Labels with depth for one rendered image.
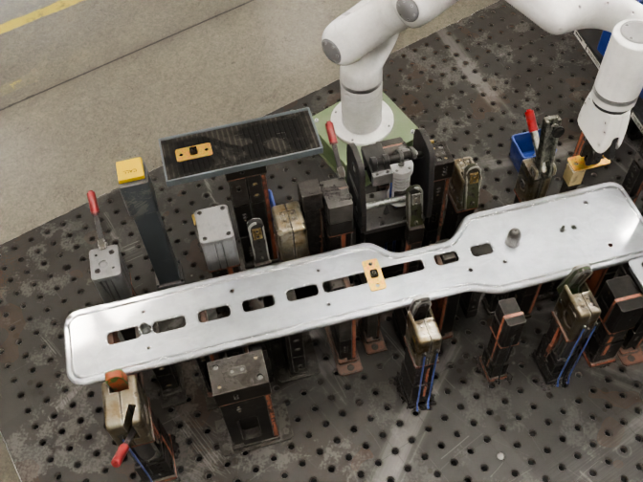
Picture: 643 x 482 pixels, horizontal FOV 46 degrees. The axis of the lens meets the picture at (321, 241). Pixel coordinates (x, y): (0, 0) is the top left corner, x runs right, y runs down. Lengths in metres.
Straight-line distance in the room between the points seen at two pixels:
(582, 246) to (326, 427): 0.75
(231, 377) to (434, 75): 1.40
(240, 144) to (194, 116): 1.75
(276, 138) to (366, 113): 0.47
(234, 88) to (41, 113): 0.89
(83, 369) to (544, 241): 1.09
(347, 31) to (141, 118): 1.80
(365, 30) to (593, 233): 0.74
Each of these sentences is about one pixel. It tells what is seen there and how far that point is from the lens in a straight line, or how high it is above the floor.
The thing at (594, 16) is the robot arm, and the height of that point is 1.55.
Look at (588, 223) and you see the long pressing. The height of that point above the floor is 1.00.
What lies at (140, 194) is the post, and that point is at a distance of 1.84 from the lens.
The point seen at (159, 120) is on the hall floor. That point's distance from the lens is 3.58.
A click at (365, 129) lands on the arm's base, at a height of 0.83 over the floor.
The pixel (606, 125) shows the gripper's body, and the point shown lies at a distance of 1.57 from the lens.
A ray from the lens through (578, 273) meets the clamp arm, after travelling 1.71.
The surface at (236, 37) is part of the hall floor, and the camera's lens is 3.91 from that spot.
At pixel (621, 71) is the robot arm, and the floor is 1.53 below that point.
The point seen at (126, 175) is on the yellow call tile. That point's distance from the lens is 1.81.
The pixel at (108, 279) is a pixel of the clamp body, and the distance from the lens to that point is 1.79.
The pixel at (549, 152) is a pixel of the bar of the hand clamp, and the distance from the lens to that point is 1.89.
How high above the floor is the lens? 2.49
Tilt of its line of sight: 55 degrees down
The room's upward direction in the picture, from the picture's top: 3 degrees counter-clockwise
